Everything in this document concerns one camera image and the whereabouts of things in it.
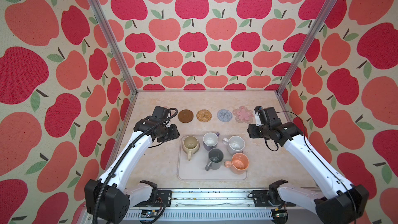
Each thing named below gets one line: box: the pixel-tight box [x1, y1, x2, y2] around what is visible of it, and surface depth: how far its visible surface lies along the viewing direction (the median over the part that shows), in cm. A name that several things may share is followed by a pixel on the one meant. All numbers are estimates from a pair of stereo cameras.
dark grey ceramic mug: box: [205, 148, 224, 172], surface depth 80 cm
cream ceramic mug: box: [182, 135, 200, 161], surface depth 86 cm
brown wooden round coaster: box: [177, 108, 194, 124], surface depth 109 cm
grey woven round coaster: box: [216, 108, 233, 123], surface depth 109 cm
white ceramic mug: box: [222, 135, 246, 153], surface depth 88 cm
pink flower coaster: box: [232, 105, 254, 124], surface depth 110 cm
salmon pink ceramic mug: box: [223, 152, 250, 175], surface depth 81 cm
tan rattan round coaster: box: [195, 108, 212, 123], surface depth 110 cm
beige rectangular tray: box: [177, 134, 249, 181], surface depth 85 cm
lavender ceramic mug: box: [202, 131, 221, 151], surface depth 90 cm
